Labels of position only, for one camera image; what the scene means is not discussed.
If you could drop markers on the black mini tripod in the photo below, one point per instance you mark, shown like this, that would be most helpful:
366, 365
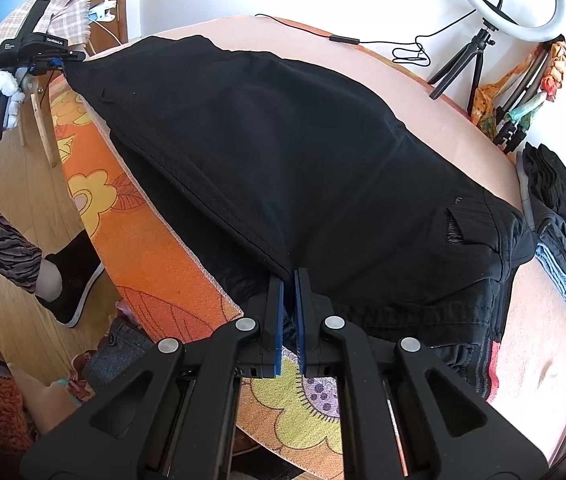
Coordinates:
473, 51

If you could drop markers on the orange floral bed sheet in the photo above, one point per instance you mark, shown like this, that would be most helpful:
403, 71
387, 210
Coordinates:
164, 284

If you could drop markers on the white clip desk lamp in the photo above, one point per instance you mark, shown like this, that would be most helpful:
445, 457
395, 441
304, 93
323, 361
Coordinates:
102, 12

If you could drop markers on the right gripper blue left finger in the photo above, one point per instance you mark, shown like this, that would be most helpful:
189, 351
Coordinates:
262, 357

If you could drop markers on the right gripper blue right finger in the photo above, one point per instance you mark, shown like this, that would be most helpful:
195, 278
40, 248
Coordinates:
315, 357

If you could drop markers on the orange patterned folded umbrella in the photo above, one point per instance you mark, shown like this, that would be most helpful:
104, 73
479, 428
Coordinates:
489, 96

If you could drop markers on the black slipper foot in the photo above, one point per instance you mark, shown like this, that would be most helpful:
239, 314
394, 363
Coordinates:
66, 278

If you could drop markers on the black pants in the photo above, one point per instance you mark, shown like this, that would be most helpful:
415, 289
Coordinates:
264, 165

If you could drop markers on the stack of folded clothes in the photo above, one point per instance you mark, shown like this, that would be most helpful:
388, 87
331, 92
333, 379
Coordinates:
542, 179

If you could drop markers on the pink plaid cloth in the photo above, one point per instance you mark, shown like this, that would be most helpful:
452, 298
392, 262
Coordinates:
68, 19

